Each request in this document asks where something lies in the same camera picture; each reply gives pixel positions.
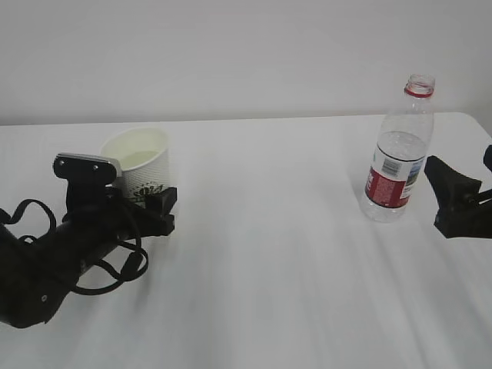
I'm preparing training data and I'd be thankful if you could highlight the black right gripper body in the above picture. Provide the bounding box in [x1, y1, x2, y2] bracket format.
[434, 190, 491, 239]

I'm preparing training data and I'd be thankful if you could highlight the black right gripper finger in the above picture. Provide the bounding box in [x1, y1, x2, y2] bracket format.
[483, 145, 492, 171]
[424, 155, 483, 215]

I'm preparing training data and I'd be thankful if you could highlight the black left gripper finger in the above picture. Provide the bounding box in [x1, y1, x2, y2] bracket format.
[131, 187, 178, 235]

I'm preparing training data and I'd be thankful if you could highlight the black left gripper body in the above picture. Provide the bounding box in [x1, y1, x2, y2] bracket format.
[34, 184, 170, 278]

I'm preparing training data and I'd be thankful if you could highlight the white paper cup green logo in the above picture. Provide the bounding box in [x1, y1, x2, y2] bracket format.
[101, 127, 171, 205]

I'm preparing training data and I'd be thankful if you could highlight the clear water bottle red label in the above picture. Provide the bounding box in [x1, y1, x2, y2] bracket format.
[360, 74, 435, 223]

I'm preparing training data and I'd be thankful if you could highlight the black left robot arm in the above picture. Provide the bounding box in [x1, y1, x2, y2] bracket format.
[1, 187, 178, 328]

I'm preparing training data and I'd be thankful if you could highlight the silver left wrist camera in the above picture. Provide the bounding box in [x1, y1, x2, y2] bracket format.
[53, 153, 121, 186]

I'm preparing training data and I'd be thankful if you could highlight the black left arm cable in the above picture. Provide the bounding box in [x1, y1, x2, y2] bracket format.
[0, 198, 150, 297]

